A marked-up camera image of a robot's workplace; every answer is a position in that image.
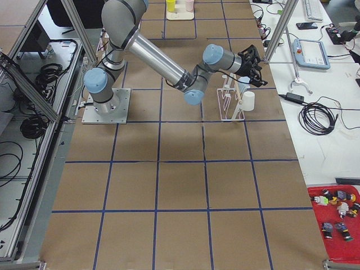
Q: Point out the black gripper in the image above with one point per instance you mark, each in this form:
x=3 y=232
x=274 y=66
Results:
x=245 y=68

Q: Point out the light blue ikea cup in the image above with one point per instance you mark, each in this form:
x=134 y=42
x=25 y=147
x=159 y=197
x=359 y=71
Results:
x=244 y=82

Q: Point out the cream white cup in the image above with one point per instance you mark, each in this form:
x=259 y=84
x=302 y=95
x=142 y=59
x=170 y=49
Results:
x=248 y=101

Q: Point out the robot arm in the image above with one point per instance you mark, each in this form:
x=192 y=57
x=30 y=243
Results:
x=121 y=20

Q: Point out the pink cup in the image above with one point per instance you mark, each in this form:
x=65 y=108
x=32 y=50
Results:
x=189 y=5

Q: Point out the yellow cup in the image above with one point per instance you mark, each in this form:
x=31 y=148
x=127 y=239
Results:
x=170 y=5

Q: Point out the black power adapter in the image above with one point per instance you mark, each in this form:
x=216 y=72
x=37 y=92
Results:
x=295 y=98

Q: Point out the metal reacher grabber tool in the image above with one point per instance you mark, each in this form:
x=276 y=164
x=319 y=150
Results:
x=297 y=81

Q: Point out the blue teach pendant tablet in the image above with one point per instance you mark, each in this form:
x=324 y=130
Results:
x=310 y=54

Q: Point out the black smartphone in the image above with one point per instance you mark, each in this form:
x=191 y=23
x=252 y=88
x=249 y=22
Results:
x=306 y=25

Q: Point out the white keyboard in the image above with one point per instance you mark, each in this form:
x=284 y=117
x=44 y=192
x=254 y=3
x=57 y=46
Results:
x=313 y=10

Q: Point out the cream serving tray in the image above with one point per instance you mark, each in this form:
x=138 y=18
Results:
x=180 y=13

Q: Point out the white wire cup rack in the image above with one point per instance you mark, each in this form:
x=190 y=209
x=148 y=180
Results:
x=230 y=99

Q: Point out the aluminium frame post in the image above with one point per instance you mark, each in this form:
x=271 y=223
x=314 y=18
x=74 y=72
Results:
x=279 y=29

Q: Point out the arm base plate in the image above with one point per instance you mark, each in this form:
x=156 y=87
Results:
x=112 y=112

